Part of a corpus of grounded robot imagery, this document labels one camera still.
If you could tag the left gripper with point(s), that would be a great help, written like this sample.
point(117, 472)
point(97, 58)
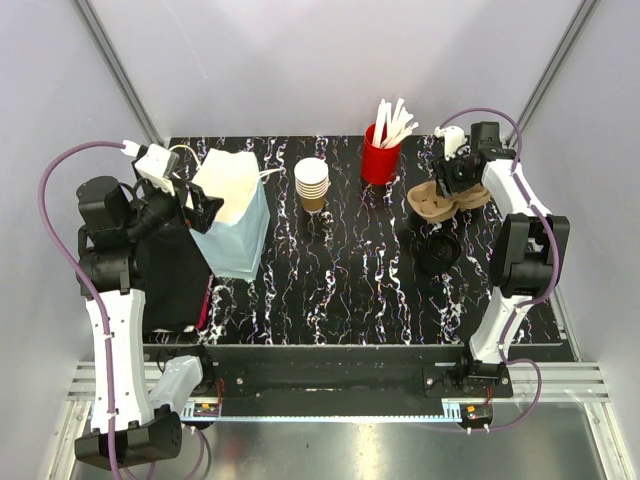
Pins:
point(205, 206)

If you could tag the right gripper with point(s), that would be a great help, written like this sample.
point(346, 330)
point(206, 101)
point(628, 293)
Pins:
point(441, 168)

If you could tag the light blue paper bag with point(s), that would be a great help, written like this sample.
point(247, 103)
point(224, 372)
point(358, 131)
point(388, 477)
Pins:
point(233, 244)

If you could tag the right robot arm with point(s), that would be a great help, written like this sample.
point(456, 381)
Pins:
point(527, 254)

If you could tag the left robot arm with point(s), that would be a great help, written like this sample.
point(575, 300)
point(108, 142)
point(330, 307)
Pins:
point(132, 424)

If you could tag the stack of black lids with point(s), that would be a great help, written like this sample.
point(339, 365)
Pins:
point(438, 253)

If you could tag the red straw holder cup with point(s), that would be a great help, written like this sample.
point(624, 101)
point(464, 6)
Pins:
point(378, 165)

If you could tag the black cloth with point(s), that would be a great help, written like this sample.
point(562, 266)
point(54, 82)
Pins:
point(175, 278)

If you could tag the white wrapped straws bundle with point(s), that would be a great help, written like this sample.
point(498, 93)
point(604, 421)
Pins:
point(393, 124)

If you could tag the stack of paper cups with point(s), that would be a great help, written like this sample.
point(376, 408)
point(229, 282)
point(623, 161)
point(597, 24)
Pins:
point(312, 183)

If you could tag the black marble pattern mat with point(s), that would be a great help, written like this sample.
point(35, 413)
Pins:
point(348, 275)

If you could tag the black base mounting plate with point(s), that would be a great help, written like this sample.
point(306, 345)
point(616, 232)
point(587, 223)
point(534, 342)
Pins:
point(434, 371)

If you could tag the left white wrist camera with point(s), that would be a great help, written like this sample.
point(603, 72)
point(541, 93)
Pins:
point(157, 165)

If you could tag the aluminium frame rail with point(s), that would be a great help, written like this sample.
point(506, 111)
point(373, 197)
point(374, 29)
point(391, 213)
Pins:
point(579, 383)

